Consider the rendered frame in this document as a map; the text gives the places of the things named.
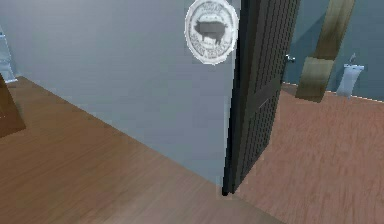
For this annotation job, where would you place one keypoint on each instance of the black lattice room door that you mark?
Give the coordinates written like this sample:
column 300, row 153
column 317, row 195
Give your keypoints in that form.
column 263, row 83

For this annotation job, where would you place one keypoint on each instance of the dark brown wooden furniture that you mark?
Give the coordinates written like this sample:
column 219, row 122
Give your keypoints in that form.
column 8, row 115

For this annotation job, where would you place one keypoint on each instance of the pale blue white object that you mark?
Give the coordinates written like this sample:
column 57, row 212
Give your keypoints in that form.
column 6, row 61

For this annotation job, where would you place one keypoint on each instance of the round white pig wall plaque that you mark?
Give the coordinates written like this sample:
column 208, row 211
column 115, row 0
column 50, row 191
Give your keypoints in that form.
column 211, row 30

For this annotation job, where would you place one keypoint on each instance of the white pedestal sink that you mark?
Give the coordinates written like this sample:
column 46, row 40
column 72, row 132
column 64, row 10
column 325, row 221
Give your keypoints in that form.
column 348, row 78

